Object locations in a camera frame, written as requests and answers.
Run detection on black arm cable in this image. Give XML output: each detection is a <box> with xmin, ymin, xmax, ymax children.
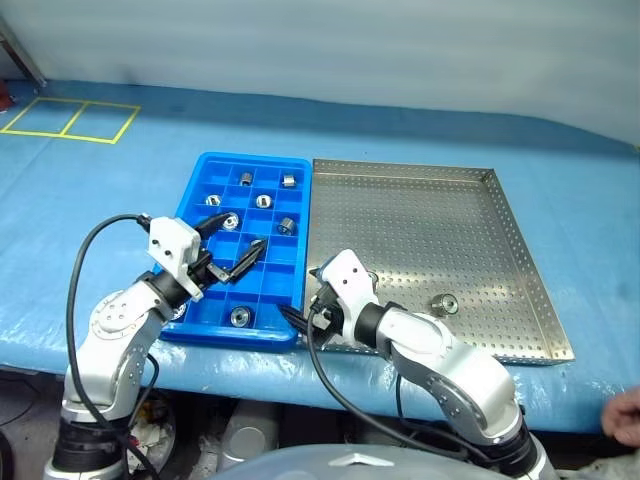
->
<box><xmin>66</xmin><ymin>213</ymin><xmax>161</xmax><ymax>480</ymax></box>
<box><xmin>305</xmin><ymin>304</ymin><xmax>501</xmax><ymax>464</ymax></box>

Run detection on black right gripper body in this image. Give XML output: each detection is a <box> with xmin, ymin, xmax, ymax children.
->
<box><xmin>307</xmin><ymin>283</ymin><xmax>346</xmax><ymax>348</ymax></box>

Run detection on grey robot torso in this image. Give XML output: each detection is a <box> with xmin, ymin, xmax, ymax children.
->
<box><xmin>209</xmin><ymin>444</ymin><xmax>506</xmax><ymax>480</ymax></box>

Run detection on white red crumpled litter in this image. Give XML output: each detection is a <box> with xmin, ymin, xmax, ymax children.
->
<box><xmin>127</xmin><ymin>394</ymin><xmax>174</xmax><ymax>451</ymax></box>

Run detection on bare person hand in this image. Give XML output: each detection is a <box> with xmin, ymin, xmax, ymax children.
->
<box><xmin>601</xmin><ymin>391</ymin><xmax>640</xmax><ymax>447</ymax></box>

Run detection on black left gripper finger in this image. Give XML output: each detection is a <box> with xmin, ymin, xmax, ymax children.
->
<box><xmin>192</xmin><ymin>212</ymin><xmax>230</xmax><ymax>246</ymax></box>
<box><xmin>219</xmin><ymin>238</ymin><xmax>269</xmax><ymax>285</ymax></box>

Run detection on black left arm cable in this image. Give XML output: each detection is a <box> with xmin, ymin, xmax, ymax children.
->
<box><xmin>66</xmin><ymin>213</ymin><xmax>161</xmax><ymax>480</ymax></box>

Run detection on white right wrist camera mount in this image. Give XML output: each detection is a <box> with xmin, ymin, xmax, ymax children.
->
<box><xmin>319</xmin><ymin>248</ymin><xmax>381</xmax><ymax>346</ymax></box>

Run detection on yellow tape double square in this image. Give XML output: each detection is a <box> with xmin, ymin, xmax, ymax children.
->
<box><xmin>0</xmin><ymin>97</ymin><xmax>142</xmax><ymax>146</ymax></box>

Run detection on metal frame post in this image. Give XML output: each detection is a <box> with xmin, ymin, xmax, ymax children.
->
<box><xmin>0</xmin><ymin>14</ymin><xmax>49</xmax><ymax>90</ymax></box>

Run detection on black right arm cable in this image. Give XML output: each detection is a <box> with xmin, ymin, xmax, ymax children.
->
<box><xmin>305</xmin><ymin>304</ymin><xmax>501</xmax><ymax>464</ymax></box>

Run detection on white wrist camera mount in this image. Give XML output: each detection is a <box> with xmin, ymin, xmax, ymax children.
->
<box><xmin>147</xmin><ymin>216</ymin><xmax>205</xmax><ymax>302</ymax></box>
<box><xmin>319</xmin><ymin>248</ymin><xmax>381</xmax><ymax>346</ymax></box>

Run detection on blue plastic table cover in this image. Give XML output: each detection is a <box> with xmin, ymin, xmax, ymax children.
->
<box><xmin>0</xmin><ymin>78</ymin><xmax>640</xmax><ymax>436</ymax></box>

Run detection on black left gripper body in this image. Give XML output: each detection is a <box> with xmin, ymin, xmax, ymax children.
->
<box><xmin>188</xmin><ymin>249</ymin><xmax>229</xmax><ymax>294</ymax></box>

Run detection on blue compartment tray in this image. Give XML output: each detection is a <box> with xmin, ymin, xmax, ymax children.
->
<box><xmin>158</xmin><ymin>151</ymin><xmax>314</xmax><ymax>355</ymax></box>

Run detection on perforated steel tray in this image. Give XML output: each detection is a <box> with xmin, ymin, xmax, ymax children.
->
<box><xmin>298</xmin><ymin>158</ymin><xmax>576</xmax><ymax>368</ymax></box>

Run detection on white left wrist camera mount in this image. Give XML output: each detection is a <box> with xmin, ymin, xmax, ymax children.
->
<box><xmin>147</xmin><ymin>216</ymin><xmax>205</xmax><ymax>302</ymax></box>

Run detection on grey rounded shape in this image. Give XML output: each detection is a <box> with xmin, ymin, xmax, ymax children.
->
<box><xmin>219</xmin><ymin>399</ymin><xmax>281</xmax><ymax>474</ymax></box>

